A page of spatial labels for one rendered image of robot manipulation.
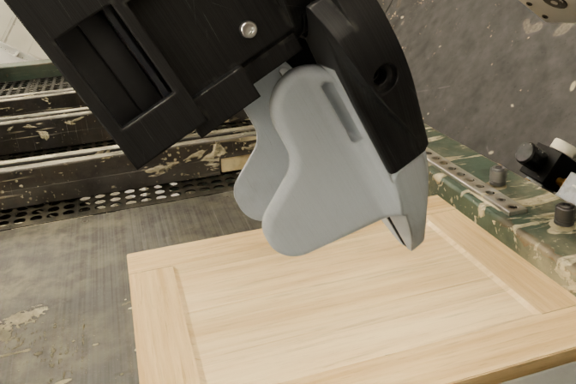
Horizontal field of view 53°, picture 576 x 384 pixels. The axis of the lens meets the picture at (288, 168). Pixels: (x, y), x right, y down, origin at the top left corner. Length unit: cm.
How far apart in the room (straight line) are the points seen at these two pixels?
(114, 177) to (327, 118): 92
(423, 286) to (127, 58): 61
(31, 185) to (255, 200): 90
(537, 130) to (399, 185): 200
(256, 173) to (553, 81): 207
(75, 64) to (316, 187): 8
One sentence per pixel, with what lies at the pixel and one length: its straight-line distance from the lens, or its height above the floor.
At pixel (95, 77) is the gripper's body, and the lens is 16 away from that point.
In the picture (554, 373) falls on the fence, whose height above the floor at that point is 101.
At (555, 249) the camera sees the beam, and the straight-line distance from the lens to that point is 78.
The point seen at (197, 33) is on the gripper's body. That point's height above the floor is 147.
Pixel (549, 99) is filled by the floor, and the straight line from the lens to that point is 223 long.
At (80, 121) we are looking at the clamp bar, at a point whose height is 137.
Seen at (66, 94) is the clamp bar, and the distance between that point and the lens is 160.
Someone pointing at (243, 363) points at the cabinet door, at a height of 120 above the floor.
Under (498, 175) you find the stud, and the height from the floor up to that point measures 88.
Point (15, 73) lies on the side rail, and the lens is 222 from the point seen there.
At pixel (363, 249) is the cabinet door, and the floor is 103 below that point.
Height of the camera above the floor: 150
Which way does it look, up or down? 25 degrees down
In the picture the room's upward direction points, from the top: 64 degrees counter-clockwise
